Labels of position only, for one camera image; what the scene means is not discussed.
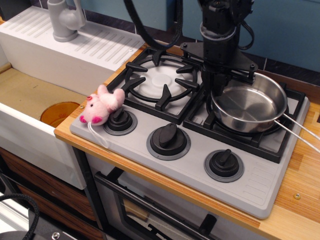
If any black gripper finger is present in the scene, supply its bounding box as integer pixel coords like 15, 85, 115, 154
213, 72, 232, 97
201, 66, 215, 96

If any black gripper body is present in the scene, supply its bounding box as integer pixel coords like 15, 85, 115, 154
180, 42, 258, 84

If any grey toy stove top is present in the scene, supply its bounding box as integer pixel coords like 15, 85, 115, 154
69, 46, 311, 220

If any oven door with handle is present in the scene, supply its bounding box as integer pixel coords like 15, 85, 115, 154
94, 166, 226, 240

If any orange sink drain plate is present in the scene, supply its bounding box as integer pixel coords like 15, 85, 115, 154
40, 101, 80, 128

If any black burner grate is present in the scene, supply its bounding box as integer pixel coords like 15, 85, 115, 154
183, 86, 297, 164
107, 47, 208, 125

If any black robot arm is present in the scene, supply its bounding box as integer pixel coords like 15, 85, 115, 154
180, 0, 258, 97

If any grey toy faucet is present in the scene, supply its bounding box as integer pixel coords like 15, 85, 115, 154
47, 0, 86, 43

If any black braided cable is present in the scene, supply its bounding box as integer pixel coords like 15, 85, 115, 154
0, 193, 40, 240

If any wooden drawer cabinet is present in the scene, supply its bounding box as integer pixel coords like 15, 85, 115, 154
0, 148, 106, 240

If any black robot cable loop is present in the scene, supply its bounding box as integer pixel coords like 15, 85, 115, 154
122, 0, 185, 50

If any black right burner grate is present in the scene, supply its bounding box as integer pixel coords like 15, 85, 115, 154
183, 86, 297, 164

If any black left stove knob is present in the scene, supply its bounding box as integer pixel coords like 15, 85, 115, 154
103, 108, 138, 136

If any black left burner grate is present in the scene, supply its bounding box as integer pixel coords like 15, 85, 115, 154
107, 47, 208, 125

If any black right stove knob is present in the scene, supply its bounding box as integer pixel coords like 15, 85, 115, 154
204, 149, 244, 183

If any pink stuffed pig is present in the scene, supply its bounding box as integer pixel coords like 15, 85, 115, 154
79, 84, 125, 149

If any white toy sink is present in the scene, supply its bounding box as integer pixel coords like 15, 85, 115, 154
0, 6, 144, 190

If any black middle stove knob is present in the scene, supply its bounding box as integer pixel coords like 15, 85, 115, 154
146, 123, 191, 161

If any stainless steel pan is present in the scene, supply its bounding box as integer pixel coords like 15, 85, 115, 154
210, 73, 320, 152

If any black stove knob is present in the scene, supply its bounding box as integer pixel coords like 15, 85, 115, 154
146, 123, 191, 161
103, 108, 138, 136
204, 149, 244, 183

